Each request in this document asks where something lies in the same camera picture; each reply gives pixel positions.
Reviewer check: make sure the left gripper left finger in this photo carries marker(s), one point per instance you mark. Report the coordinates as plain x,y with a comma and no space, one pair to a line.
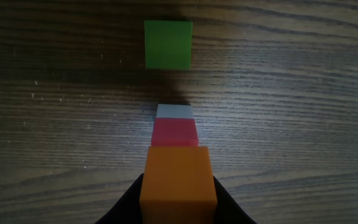
126,210

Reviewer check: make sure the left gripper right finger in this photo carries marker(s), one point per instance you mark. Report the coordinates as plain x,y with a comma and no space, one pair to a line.
228,210

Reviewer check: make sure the orange cube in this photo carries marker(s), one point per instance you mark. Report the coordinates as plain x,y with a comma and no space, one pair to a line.
177,183

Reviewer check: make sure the red cube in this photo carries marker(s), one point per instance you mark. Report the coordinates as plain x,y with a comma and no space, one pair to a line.
174,132

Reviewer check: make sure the green cube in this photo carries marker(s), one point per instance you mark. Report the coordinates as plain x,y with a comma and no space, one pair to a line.
168,45

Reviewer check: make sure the white cube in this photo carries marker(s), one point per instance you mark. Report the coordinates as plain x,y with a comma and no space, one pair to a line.
175,111

